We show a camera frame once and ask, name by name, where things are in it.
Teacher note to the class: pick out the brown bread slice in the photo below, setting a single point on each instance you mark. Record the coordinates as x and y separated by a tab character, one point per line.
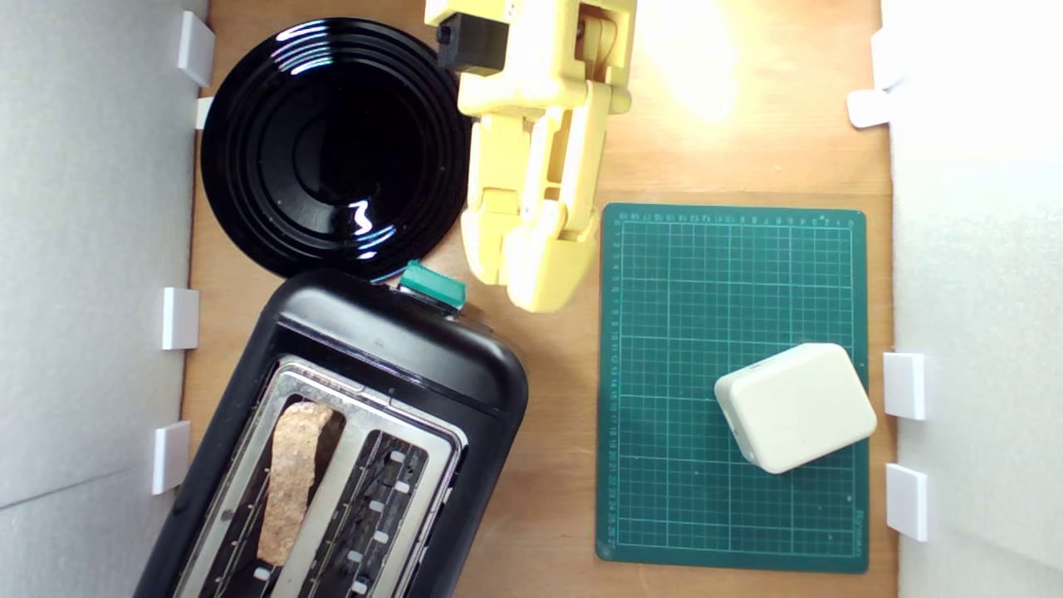
291	482

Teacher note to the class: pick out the green toaster lever knob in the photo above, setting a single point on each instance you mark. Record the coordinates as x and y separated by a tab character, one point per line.
432	284

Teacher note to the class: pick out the black two-slot toaster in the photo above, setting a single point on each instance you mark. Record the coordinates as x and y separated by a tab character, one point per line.
399	349

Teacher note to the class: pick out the black plate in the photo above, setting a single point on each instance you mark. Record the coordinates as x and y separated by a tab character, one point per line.
332	149

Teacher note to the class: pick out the green cutting mat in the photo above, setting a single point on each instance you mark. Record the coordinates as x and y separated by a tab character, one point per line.
664	332

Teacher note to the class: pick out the white block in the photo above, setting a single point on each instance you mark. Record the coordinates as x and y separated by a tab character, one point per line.
797	407

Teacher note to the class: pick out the white wall clip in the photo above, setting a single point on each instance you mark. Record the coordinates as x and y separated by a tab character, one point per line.
171	457
905	384
868	108
883	58
907	501
196	48
180	318
203	112

